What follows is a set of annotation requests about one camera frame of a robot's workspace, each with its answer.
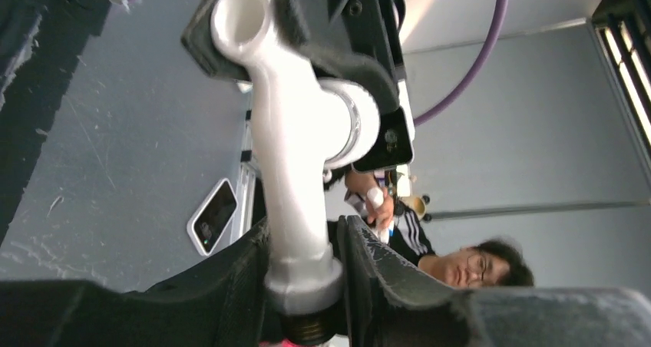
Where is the smartphone white case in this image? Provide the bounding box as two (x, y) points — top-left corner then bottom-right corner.
(186, 178), (238, 256)

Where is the person with glasses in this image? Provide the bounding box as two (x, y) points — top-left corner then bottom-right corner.
(343, 169), (536, 289)

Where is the aluminium rail frame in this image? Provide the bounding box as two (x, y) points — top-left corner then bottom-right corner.
(230, 97), (258, 244)

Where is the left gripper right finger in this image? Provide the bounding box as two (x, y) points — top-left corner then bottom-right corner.
(337, 216), (650, 347)

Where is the white water faucet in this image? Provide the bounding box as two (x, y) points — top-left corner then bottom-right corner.
(211, 0), (380, 346)

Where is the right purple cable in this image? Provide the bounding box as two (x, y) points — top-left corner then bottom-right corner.
(412, 0), (511, 128)

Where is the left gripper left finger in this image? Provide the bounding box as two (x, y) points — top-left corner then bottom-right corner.
(1, 221), (269, 346)

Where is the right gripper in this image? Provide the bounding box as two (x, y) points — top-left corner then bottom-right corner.
(180, 0), (406, 114)

